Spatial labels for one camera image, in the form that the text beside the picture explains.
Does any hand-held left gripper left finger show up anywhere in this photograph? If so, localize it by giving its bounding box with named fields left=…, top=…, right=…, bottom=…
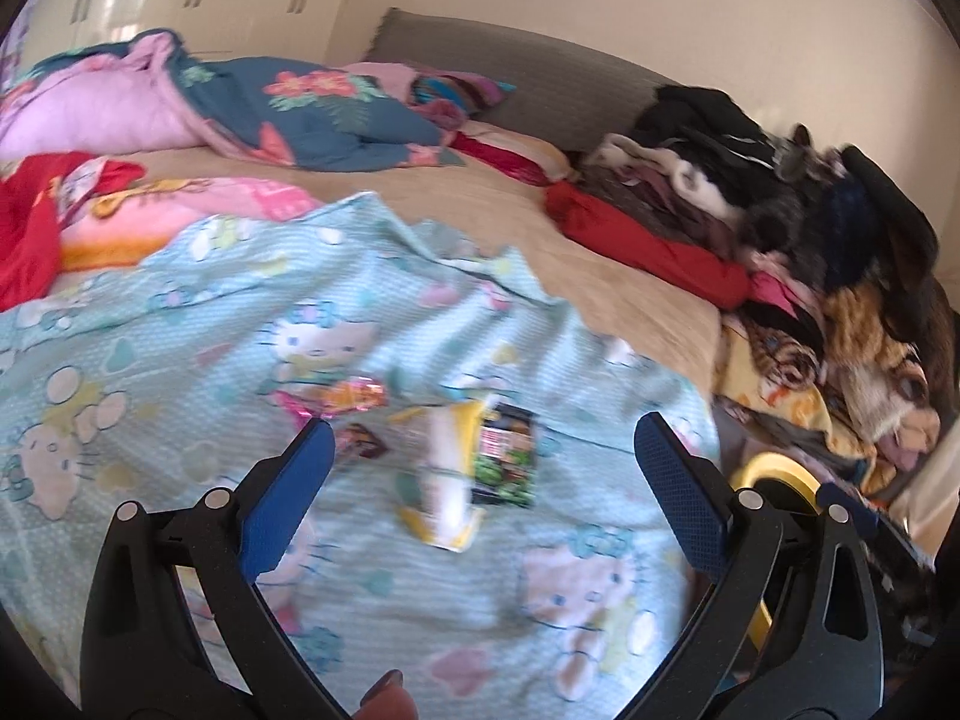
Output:
left=79, top=416, right=353, bottom=720

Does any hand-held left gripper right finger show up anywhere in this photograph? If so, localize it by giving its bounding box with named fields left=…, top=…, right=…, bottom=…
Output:
left=615, top=411, right=886, bottom=720

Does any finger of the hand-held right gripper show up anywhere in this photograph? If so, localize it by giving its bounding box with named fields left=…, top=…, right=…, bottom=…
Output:
left=816, top=481, right=935, bottom=578

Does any yellow bin with black bag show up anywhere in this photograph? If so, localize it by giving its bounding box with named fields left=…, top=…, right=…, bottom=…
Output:
left=729, top=451, right=822, bottom=661

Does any yellow and white wrapper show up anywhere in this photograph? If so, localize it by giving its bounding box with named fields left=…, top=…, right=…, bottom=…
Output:
left=390, top=399, right=492, bottom=552

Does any black and green wrapper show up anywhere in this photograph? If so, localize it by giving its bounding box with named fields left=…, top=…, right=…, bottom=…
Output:
left=469, top=401, right=542, bottom=509

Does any person's left hand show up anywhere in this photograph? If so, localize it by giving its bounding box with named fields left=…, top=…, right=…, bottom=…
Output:
left=352, top=669, right=417, bottom=720

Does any small dark wrapper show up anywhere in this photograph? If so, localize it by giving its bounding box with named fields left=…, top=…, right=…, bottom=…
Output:
left=334, top=422, right=389, bottom=470

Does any cream sherpa garment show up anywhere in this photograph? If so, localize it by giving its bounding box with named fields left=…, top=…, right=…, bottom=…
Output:
left=847, top=367, right=946, bottom=466

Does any orange and pink candy wrapper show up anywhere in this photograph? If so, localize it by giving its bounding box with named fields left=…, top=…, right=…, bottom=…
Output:
left=274, top=377, right=391, bottom=421

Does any yellow cartoon blanket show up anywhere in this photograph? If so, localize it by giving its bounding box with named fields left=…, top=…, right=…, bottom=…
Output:
left=712, top=315, right=856, bottom=451

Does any brown striped scarf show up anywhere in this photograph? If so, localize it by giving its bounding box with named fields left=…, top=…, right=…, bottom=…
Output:
left=757, top=337, right=826, bottom=391

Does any beige bed sheet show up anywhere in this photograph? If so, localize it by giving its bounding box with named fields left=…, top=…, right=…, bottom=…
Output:
left=0, top=120, right=725, bottom=398

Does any tan fuzzy blanket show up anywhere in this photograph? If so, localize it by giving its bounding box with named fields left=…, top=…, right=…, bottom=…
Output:
left=821, top=285, right=927, bottom=391

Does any pink garment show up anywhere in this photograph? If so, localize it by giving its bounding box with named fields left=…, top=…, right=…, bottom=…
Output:
left=750, top=270, right=803, bottom=323

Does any light blue cartoon blanket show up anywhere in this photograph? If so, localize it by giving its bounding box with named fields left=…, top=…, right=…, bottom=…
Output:
left=0, top=191, right=725, bottom=720

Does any maroon garment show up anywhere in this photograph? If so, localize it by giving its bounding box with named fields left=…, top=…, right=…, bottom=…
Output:
left=577, top=165, right=751, bottom=256

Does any cream fleece garment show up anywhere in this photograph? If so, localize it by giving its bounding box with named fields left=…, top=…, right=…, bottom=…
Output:
left=585, top=133, right=743, bottom=222

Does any pink cartoon blanket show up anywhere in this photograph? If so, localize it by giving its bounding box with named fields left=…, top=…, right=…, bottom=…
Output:
left=56, top=157, right=323, bottom=271

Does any black garment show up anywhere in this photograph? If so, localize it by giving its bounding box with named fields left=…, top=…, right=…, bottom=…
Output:
left=630, top=85, right=942, bottom=301

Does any red garment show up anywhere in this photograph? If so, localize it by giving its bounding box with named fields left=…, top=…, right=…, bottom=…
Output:
left=0, top=151, right=143, bottom=312

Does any dark red cloth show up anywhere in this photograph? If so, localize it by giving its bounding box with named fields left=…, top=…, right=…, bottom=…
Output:
left=450, top=131, right=556, bottom=185

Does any blue floral quilt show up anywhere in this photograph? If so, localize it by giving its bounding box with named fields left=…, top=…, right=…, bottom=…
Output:
left=0, top=30, right=466, bottom=173

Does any grey headboard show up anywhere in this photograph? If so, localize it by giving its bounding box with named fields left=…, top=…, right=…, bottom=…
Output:
left=367, top=7, right=676, bottom=155

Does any purple striped cloth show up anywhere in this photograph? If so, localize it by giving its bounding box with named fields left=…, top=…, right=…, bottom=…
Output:
left=409, top=71, right=518, bottom=125

